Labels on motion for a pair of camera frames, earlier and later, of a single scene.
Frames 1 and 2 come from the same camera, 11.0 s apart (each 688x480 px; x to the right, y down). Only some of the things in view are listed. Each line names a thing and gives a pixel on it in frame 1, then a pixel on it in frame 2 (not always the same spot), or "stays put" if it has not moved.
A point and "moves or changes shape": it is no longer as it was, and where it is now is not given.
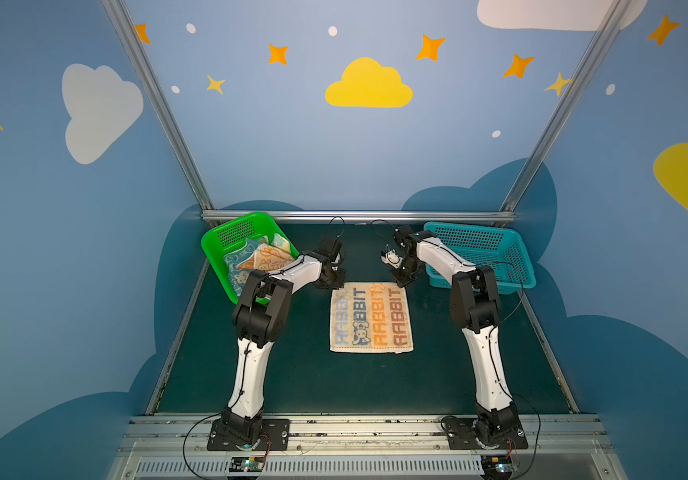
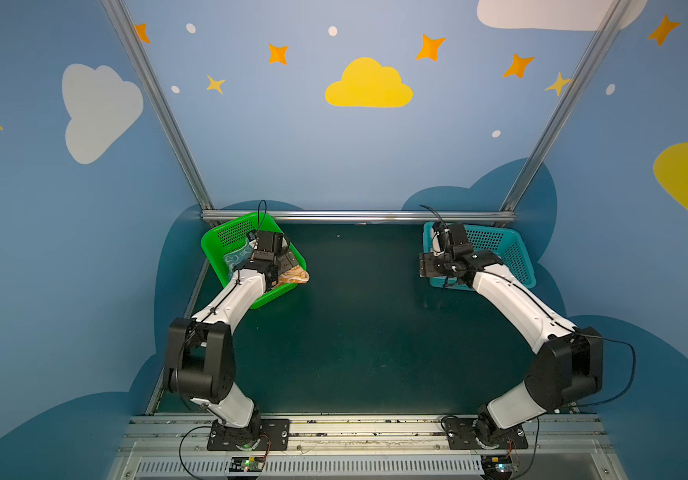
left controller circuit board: [246, 464] stays put
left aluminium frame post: [159, 96] stays put
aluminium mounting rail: [364, 447] stays put
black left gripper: [332, 278] -> [281, 264]
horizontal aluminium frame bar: [365, 216] stays put
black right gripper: [402, 274] -> [432, 264]
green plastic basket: [214, 243] stays put
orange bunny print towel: [266, 258] moves or changes shape
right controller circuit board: [497, 465] stays put
